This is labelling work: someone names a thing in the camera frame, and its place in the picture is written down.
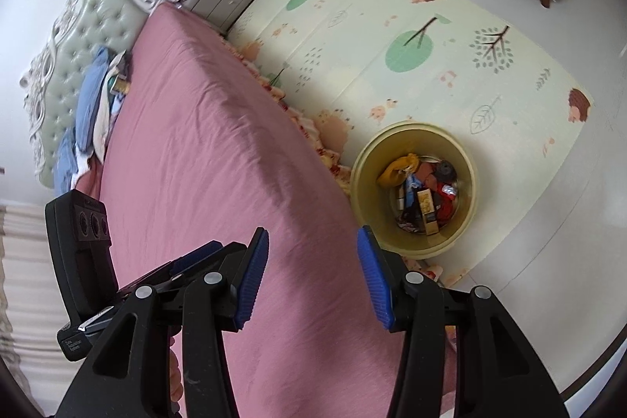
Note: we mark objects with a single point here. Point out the red snack wrapper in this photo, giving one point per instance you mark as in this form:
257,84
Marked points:
445,205

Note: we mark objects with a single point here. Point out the green tufted white headboard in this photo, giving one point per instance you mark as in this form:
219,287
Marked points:
83,21

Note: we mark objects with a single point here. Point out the cream printed play mat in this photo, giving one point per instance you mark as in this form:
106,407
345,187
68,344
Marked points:
367,31

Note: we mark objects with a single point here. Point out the beige curtain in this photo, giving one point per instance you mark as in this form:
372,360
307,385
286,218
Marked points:
29,300

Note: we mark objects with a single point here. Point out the white folded cloth pile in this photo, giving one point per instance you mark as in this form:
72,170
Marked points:
110,104

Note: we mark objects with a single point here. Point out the small blue pillow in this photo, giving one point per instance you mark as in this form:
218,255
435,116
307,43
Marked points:
64,163

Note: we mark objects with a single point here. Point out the large blue pillow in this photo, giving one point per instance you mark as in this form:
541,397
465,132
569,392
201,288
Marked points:
90,99

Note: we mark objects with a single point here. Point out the printed ruffled bed skirt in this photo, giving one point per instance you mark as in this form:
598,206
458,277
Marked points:
303,124

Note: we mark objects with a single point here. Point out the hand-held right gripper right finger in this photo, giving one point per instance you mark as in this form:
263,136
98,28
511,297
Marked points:
374,281

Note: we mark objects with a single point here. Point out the bed with pink sheet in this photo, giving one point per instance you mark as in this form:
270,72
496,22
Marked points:
205,144

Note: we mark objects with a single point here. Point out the dark round lid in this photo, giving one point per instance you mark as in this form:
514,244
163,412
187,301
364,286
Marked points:
446,169

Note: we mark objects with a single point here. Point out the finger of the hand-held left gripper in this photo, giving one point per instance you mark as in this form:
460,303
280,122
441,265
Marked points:
147,280
201,254

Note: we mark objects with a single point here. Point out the dark snack wrapper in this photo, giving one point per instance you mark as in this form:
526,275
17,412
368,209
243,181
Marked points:
407,222

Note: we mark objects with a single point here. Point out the yellow plastic bin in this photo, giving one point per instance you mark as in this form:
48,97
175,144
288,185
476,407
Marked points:
365,183

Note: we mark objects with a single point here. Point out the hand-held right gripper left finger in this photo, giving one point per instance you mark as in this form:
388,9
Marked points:
250,286

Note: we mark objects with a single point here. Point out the brown wrapper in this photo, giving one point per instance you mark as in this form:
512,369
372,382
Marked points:
427,177

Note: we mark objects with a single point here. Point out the orange box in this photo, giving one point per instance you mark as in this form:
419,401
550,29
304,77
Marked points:
427,212

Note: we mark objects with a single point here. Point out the person's left hand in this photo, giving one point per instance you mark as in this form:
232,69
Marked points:
175,369

